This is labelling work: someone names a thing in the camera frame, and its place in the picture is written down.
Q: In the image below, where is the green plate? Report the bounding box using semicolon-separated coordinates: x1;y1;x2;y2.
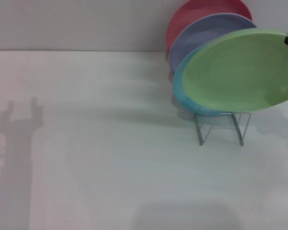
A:
181;28;288;112

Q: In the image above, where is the purple plate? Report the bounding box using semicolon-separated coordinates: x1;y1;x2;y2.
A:
168;13;257;74

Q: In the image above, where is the red plate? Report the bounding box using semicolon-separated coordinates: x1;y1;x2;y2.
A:
165;0;253;52

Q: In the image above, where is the light blue plate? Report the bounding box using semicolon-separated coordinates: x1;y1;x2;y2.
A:
172;49;225;117

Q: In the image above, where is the metal wire plate rack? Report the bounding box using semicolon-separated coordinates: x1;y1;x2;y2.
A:
193;111;252;146

